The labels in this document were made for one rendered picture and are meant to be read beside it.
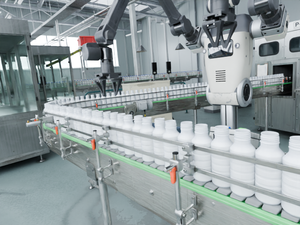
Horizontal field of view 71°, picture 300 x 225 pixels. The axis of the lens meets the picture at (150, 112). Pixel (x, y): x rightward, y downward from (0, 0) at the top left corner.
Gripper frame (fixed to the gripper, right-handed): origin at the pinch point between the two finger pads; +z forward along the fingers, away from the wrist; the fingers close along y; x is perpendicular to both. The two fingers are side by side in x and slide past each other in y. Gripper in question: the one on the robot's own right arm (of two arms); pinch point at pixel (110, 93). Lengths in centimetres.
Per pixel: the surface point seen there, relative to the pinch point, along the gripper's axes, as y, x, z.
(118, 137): 1.3, 6.0, 18.9
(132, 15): -680, -818, -344
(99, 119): 0.9, -10.5, 12.6
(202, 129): 0.8, 48.1, 9.7
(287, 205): 2, 70, 23
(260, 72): -392, -79, -6
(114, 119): -0.3, 1.2, 11.7
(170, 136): 1.7, 36.7, 13.4
